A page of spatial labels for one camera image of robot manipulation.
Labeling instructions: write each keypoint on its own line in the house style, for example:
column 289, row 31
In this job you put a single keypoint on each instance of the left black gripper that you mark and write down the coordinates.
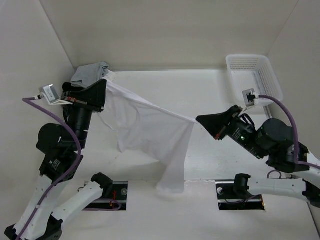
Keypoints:
column 93, row 97

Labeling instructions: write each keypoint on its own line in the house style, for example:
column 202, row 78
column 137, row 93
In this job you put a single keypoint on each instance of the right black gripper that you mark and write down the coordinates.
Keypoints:
column 216, row 124

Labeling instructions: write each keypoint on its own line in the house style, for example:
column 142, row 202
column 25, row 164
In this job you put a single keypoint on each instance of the white tank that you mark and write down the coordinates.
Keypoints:
column 110, row 76
column 161, row 134

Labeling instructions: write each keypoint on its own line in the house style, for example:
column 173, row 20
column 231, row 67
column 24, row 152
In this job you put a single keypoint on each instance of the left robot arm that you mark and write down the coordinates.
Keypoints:
column 61, row 143

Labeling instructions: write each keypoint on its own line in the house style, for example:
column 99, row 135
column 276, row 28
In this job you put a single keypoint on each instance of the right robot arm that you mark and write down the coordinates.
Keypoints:
column 274, row 140

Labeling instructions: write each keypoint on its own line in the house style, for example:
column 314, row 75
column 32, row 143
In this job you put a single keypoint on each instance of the folded grey tank top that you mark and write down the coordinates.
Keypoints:
column 87, row 75

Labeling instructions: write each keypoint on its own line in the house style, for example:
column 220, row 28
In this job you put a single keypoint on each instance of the folded black tank top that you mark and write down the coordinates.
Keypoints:
column 67, row 87

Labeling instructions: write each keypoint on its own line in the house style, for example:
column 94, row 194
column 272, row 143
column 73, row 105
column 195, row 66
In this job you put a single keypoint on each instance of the folded white tank top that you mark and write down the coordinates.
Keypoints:
column 110, row 76

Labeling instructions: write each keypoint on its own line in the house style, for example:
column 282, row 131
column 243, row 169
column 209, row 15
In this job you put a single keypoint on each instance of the white plastic basket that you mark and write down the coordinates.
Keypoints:
column 251, row 71

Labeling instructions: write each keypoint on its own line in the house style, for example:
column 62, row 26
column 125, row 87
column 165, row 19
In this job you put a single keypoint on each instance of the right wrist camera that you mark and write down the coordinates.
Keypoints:
column 252, row 100

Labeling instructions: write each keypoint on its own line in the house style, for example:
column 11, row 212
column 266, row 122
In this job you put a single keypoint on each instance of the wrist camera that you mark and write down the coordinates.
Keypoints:
column 51, row 96
column 252, row 100

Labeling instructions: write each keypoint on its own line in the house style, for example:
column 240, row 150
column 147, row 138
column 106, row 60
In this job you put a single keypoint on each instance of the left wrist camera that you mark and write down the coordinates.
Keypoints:
column 51, row 96

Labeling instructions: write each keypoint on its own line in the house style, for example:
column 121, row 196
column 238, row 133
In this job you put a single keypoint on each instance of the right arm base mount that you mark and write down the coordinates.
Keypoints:
column 228, row 200

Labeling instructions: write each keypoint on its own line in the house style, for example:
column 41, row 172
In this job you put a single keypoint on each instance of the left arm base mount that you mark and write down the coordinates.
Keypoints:
column 115, row 201

